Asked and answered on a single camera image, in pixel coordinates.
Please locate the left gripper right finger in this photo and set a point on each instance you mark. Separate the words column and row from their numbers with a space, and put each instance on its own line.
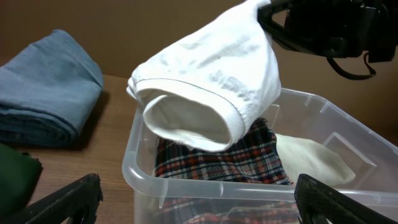
column 318, row 203

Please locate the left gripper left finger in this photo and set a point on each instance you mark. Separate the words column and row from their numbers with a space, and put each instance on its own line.
column 75, row 203

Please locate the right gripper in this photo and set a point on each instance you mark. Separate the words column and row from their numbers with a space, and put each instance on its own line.
column 330, row 28

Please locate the cream cloth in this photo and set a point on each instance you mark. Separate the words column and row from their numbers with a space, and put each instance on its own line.
column 304, row 156

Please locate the clear plastic storage container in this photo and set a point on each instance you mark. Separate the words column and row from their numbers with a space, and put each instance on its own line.
column 301, row 115

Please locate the dark green cloth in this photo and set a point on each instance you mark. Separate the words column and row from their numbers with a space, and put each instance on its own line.
column 19, row 176

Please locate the plaid cloth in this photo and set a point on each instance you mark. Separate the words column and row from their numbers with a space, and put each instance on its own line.
column 253, row 159

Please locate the white cloth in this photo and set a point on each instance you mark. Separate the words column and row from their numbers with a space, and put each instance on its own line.
column 205, row 90

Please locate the blue towel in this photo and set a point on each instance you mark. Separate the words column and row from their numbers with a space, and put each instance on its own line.
column 48, row 91

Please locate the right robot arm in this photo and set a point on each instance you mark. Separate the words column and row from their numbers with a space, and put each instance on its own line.
column 381, row 40

